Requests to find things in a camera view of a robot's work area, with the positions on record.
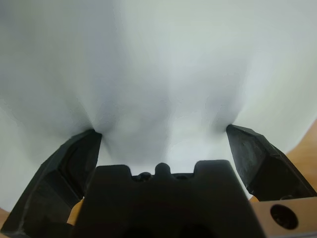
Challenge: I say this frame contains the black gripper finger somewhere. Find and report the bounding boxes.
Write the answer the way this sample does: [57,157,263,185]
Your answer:
[226,123,317,203]
[0,128,103,238]

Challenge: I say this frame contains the white Unitree t-shirt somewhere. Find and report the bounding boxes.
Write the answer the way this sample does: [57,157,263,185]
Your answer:
[0,0,317,214]

